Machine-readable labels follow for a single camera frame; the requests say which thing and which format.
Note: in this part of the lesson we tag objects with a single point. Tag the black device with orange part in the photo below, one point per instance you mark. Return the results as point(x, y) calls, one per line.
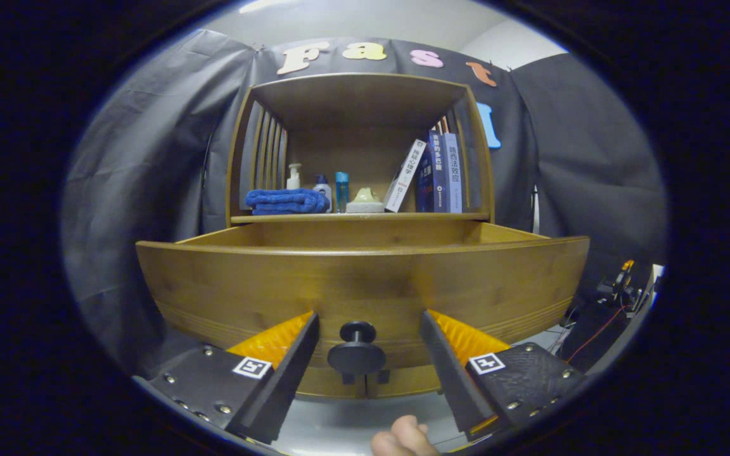
point(618, 288)

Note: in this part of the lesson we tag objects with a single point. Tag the clear blue bottle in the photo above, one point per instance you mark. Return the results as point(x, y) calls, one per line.
point(341, 190)

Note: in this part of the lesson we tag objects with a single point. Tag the wooden cabinet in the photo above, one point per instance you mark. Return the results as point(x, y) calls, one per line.
point(358, 95)

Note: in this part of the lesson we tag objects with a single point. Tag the grey blue book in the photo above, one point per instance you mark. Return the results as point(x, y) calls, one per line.
point(454, 174)

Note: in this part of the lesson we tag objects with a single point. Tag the folded blue towel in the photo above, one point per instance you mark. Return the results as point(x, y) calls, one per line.
point(286, 201)

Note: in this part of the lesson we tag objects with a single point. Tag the wooden drawer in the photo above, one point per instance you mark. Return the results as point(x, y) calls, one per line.
point(276, 285)

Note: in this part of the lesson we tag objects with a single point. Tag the white book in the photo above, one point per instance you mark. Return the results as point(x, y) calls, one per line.
point(405, 177)

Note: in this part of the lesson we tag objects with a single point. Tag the white pump bottle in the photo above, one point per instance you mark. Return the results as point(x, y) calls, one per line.
point(293, 178)

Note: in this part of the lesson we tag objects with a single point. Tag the black drawer knob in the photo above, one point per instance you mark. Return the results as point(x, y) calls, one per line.
point(357, 358)

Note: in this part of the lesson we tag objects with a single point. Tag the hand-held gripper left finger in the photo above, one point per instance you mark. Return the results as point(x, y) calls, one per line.
point(282, 380)

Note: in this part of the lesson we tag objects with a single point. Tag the white bottle with blue cap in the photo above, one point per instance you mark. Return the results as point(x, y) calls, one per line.
point(324, 189)

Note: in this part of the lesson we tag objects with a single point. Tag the dark blue book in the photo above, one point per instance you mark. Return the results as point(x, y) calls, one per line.
point(433, 174)

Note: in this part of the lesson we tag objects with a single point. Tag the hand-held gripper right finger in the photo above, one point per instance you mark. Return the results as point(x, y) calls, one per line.
point(450, 380)

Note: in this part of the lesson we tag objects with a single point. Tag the black backdrop cloth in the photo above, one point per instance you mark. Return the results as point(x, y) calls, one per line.
point(149, 158)

